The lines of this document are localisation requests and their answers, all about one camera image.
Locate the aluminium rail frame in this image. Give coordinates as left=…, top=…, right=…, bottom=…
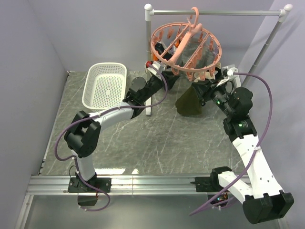
left=14, top=70, right=290, bottom=229

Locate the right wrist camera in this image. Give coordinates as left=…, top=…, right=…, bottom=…
left=217, top=64, right=239, bottom=87

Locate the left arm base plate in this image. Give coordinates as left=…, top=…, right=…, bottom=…
left=67, top=177, right=112, bottom=193

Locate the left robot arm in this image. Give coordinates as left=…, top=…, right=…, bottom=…
left=64, top=65, right=179, bottom=192

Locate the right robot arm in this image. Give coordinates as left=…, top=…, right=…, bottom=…
left=190, top=81, right=294, bottom=224

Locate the pink round clip hanger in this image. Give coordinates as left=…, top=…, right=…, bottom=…
left=150, top=7, right=222, bottom=82

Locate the black underwear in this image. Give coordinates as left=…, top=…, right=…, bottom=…
left=203, top=62, right=222, bottom=80

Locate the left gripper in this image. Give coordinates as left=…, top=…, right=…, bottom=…
left=141, top=71, right=180, bottom=103

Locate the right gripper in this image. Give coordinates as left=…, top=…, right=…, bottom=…
left=191, top=75, right=234, bottom=117

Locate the metal clothes rack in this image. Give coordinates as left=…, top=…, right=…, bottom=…
left=143, top=3, right=294, bottom=116

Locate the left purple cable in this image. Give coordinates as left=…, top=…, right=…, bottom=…
left=55, top=66, right=169, bottom=212

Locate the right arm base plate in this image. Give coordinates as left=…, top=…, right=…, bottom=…
left=193, top=177, right=223, bottom=192

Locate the grey striped hanging underwear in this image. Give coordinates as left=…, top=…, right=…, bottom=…
left=178, top=40, right=216, bottom=72

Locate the white plastic basket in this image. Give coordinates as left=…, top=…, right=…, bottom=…
left=82, top=62, right=127, bottom=112

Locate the navy hanging underwear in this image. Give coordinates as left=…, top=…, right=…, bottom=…
left=155, top=42, right=177, bottom=61

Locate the purple cable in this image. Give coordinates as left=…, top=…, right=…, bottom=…
left=55, top=66, right=169, bottom=212
left=189, top=73, right=273, bottom=217

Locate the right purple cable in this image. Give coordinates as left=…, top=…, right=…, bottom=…
left=189, top=73, right=273, bottom=217

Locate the olive green underwear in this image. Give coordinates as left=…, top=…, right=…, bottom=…
left=175, top=86, right=202, bottom=116

